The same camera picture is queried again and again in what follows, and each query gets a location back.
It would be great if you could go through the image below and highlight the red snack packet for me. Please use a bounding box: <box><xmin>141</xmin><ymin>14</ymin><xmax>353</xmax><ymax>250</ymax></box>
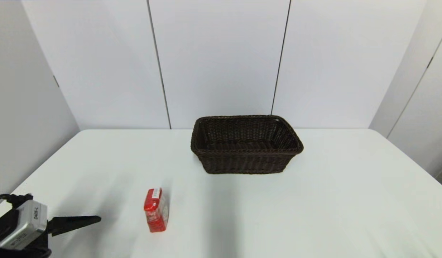
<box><xmin>144</xmin><ymin>187</ymin><xmax>169</xmax><ymax>233</ymax></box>

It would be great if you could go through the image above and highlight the dark brown wicker basket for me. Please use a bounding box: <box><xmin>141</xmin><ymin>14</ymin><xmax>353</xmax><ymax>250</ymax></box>
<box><xmin>191</xmin><ymin>115</ymin><xmax>304</xmax><ymax>175</ymax></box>

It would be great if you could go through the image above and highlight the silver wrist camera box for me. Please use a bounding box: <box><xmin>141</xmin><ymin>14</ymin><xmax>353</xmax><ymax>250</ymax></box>
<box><xmin>0</xmin><ymin>200</ymin><xmax>49</xmax><ymax>250</ymax></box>

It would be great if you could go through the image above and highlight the black camera cable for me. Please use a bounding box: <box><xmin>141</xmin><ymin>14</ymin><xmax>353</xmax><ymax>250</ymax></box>
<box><xmin>0</xmin><ymin>193</ymin><xmax>34</xmax><ymax>215</ymax></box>

